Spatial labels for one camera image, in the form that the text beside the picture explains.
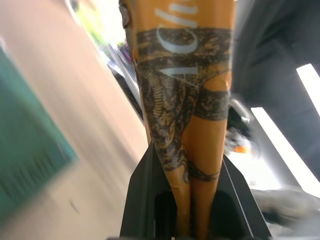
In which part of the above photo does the green mat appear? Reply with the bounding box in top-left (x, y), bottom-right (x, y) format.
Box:
top-left (0, 47), bottom-right (80, 221)

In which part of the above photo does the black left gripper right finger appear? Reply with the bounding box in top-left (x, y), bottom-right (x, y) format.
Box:
top-left (207, 154), bottom-right (273, 238)

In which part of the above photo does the orange patterned snack packet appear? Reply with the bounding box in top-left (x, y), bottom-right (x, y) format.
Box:
top-left (118, 0), bottom-right (237, 240)

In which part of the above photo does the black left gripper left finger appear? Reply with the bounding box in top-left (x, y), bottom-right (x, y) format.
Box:
top-left (119, 142), bottom-right (180, 238)

